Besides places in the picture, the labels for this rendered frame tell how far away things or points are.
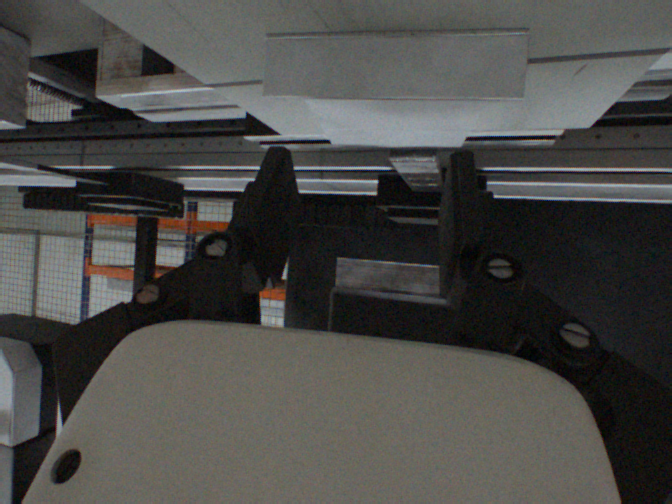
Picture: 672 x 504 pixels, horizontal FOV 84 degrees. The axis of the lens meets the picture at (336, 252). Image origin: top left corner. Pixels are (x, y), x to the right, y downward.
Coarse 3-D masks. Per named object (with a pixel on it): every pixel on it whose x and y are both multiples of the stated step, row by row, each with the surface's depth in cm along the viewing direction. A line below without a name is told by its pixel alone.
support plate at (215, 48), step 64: (128, 0) 12; (192, 0) 11; (256, 0) 11; (320, 0) 11; (384, 0) 11; (448, 0) 10; (512, 0) 10; (576, 0) 10; (640, 0) 10; (192, 64) 16; (256, 64) 15; (576, 64) 13; (640, 64) 13; (320, 128) 23; (512, 128) 21
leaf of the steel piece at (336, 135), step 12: (336, 132) 23; (348, 132) 23; (360, 132) 23; (372, 132) 22; (384, 132) 22; (396, 132) 22; (408, 132) 22; (420, 132) 22; (432, 132) 22; (444, 132) 21; (456, 132) 21; (468, 132) 21; (372, 144) 25; (384, 144) 25; (396, 144) 25; (408, 144) 24; (420, 144) 24; (432, 144) 24; (444, 144) 24; (456, 144) 24
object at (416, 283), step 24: (360, 264) 25; (384, 264) 25; (408, 264) 24; (336, 288) 25; (360, 288) 25; (384, 288) 25; (408, 288) 24; (432, 288) 24; (336, 312) 25; (360, 312) 24; (384, 312) 24; (408, 312) 23; (432, 312) 23; (456, 312) 22; (384, 336) 24; (408, 336) 23; (432, 336) 23
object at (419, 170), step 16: (400, 160) 28; (416, 160) 28; (432, 160) 27; (384, 176) 43; (400, 176) 43; (416, 176) 33; (432, 176) 33; (480, 176) 40; (384, 192) 43; (400, 192) 43; (416, 192) 42; (432, 192) 42; (384, 208) 45; (400, 208) 44; (416, 208) 43; (432, 208) 42; (432, 224) 50
